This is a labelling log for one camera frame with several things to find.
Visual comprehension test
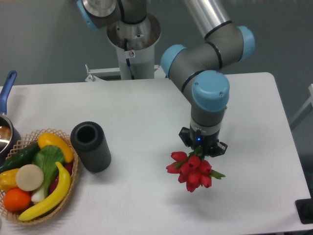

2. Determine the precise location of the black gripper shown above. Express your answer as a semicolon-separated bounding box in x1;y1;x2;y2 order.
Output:
179;127;228;157

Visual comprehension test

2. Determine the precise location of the red tulip bouquet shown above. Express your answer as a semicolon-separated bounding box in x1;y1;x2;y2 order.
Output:
166;146;225;192

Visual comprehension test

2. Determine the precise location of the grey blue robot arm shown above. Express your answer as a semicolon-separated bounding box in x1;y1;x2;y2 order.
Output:
77;0;255;157

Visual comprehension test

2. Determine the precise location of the dark grey ribbed vase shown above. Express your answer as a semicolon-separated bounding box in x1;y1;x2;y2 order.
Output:
70;121;112;173

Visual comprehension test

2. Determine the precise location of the black device at table edge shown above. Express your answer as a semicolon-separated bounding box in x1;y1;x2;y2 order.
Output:
295;198;313;224

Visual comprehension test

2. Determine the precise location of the red fruit in basket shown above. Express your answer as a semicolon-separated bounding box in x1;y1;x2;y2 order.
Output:
49;163;73;194

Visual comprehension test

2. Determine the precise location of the yellow banana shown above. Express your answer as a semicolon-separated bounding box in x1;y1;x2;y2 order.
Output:
18;162;71;221

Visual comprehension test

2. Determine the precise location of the green bok choy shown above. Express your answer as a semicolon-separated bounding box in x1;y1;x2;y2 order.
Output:
31;145;65;204

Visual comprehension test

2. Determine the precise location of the woven wicker basket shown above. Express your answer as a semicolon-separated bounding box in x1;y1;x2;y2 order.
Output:
0;128;79;226

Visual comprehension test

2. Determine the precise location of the beige round disc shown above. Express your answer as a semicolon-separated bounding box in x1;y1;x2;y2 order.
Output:
15;164;44;191

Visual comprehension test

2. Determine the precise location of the green cucumber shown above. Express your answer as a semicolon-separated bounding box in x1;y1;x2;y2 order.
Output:
0;142;40;173

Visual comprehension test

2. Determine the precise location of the orange fruit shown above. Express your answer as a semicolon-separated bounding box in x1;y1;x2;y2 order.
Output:
3;188;31;212

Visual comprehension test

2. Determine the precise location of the yellow bell pepper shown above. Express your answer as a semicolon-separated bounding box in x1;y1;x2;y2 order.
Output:
0;168;19;192

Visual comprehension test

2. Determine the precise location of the white frame at right edge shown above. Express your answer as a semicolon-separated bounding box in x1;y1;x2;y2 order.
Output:
290;84;313;130

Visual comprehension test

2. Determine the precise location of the white metal bracket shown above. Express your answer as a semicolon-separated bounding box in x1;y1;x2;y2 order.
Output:
85;64;162;82

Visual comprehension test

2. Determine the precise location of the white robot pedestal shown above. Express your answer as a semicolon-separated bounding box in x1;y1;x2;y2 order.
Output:
107;13;161;80

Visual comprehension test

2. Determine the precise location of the blue handled saucepan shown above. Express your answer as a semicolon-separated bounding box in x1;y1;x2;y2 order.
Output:
0;70;21;164

